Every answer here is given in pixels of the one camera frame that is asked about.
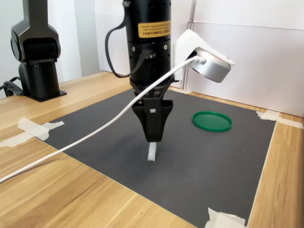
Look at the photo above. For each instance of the white masking tape strip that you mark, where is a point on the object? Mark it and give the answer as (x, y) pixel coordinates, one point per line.
(268, 114)
(228, 217)
(291, 123)
(218, 222)
(33, 127)
(14, 140)

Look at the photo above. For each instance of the white and silver camera box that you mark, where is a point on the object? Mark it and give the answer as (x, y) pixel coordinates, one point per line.
(211, 66)

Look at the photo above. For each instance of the white partition panel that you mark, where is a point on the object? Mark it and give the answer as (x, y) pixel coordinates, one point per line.
(261, 71)
(114, 42)

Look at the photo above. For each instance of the round green lid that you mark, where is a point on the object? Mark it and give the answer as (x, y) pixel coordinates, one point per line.
(211, 121)

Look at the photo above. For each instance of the dark grey mat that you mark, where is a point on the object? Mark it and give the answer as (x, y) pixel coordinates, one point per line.
(190, 166)

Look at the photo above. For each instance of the small white plastic terminal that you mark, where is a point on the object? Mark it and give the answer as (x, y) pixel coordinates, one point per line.
(152, 154)

